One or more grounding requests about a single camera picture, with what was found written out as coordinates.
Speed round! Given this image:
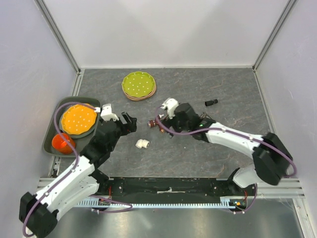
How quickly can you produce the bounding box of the orange plastic cup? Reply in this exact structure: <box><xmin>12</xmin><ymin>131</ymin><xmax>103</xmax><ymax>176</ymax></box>
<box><xmin>52</xmin><ymin>133</ymin><xmax>75</xmax><ymax>155</ymax></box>

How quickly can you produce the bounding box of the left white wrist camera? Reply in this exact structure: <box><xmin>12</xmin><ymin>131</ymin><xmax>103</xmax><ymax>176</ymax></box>
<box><xmin>94</xmin><ymin>104</ymin><xmax>119</xmax><ymax>121</ymax></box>

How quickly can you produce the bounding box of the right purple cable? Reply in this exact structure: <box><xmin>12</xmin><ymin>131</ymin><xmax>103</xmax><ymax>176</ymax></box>
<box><xmin>155</xmin><ymin>106</ymin><xmax>298</xmax><ymax>215</ymax></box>

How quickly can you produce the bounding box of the bronze metal faucet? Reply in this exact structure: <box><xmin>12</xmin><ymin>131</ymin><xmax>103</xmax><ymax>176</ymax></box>
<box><xmin>199</xmin><ymin>112</ymin><xmax>216</xmax><ymax>123</ymax></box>

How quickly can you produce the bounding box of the dark green plate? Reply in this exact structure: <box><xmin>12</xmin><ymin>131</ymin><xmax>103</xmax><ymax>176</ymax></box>
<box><xmin>59</xmin><ymin>124</ymin><xmax>95</xmax><ymax>139</ymax></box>

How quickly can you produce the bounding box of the green dotted plate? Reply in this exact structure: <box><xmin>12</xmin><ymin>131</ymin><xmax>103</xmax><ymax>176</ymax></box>
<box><xmin>121</xmin><ymin>71</ymin><xmax>156</xmax><ymax>98</ymax></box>

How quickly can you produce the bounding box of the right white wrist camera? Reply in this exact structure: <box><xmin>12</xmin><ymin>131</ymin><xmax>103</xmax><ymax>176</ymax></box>
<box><xmin>160</xmin><ymin>98</ymin><xmax>179</xmax><ymax>119</ymax></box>

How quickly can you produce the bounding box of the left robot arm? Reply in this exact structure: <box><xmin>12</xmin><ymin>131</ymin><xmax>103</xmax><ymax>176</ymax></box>
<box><xmin>19</xmin><ymin>113</ymin><xmax>137</xmax><ymax>238</ymax></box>

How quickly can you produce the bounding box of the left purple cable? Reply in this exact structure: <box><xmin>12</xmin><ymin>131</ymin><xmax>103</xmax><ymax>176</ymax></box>
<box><xmin>21</xmin><ymin>102</ymin><xmax>133</xmax><ymax>236</ymax></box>

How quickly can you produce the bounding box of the purple cable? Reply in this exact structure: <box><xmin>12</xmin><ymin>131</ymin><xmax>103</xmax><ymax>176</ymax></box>
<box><xmin>21</xmin><ymin>102</ymin><xmax>133</xmax><ymax>236</ymax></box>
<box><xmin>155</xmin><ymin>106</ymin><xmax>298</xmax><ymax>215</ymax></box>

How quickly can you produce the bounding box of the brown wooden plate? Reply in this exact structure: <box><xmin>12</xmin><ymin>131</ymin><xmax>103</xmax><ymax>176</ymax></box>
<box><xmin>125</xmin><ymin>88</ymin><xmax>158</xmax><ymax>102</ymax></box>

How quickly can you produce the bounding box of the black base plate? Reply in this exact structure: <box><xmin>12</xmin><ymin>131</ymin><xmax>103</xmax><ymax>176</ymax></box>
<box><xmin>96</xmin><ymin>177</ymin><xmax>255</xmax><ymax>204</ymax></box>

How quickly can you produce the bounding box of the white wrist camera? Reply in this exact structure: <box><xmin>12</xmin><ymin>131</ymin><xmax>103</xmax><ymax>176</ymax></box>
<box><xmin>160</xmin><ymin>98</ymin><xmax>179</xmax><ymax>119</ymax></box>
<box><xmin>94</xmin><ymin>104</ymin><xmax>119</xmax><ymax>121</ymax></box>

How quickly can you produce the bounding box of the white elbow pipe fitting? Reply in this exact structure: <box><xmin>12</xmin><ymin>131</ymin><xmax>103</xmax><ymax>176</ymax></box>
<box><xmin>135</xmin><ymin>139</ymin><xmax>150</xmax><ymax>149</ymax></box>

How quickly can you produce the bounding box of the slotted cable duct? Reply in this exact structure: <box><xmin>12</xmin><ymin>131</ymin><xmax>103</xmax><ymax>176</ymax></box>
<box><xmin>75</xmin><ymin>197</ymin><xmax>246</xmax><ymax>209</ymax></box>

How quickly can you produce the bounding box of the orange dotted plate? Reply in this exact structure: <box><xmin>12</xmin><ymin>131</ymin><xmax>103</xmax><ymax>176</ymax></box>
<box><xmin>59</xmin><ymin>104</ymin><xmax>97</xmax><ymax>136</ymax></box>

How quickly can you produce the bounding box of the pink plate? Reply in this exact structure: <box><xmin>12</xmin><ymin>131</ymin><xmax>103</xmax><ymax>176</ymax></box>
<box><xmin>123</xmin><ymin>85</ymin><xmax>158</xmax><ymax>100</ymax></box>

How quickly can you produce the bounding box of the black cylindrical pipe piece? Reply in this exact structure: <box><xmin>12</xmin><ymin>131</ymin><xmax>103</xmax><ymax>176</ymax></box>
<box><xmin>205</xmin><ymin>99</ymin><xmax>218</xmax><ymax>107</ymax></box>

